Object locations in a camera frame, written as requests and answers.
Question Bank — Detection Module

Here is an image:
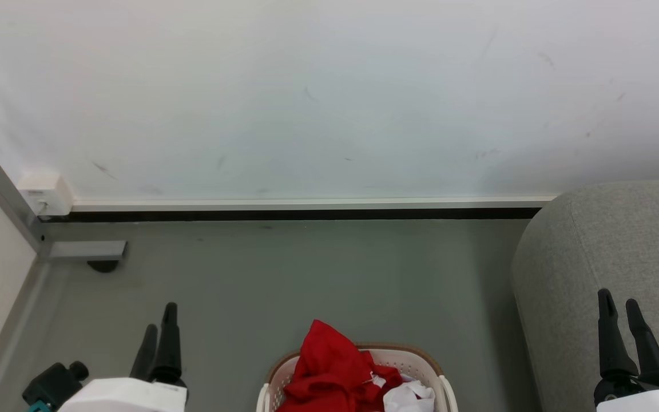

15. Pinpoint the grey fabric sofa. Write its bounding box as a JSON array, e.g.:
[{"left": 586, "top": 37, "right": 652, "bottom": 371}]
[{"left": 511, "top": 181, "right": 659, "bottom": 412}]

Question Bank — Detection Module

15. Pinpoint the white wall box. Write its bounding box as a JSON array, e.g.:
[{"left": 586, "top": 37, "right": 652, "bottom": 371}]
[{"left": 17, "top": 172, "right": 74, "bottom": 218}]

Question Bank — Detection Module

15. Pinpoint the red garment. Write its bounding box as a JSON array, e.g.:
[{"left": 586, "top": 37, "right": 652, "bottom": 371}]
[{"left": 276, "top": 319, "right": 404, "bottom": 412}]

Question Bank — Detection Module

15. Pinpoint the white and black baseboard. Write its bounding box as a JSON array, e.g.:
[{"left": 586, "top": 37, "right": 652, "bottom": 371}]
[{"left": 49, "top": 196, "right": 559, "bottom": 223}]

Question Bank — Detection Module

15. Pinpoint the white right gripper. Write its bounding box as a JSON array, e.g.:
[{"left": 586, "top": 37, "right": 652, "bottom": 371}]
[{"left": 594, "top": 288, "right": 659, "bottom": 412}]

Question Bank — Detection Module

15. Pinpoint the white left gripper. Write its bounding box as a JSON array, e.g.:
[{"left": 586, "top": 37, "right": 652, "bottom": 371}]
[{"left": 58, "top": 303, "right": 188, "bottom": 412}]

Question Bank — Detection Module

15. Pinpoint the white perforated laundry basket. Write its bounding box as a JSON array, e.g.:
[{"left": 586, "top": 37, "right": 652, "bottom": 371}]
[{"left": 256, "top": 343, "right": 459, "bottom": 412}]

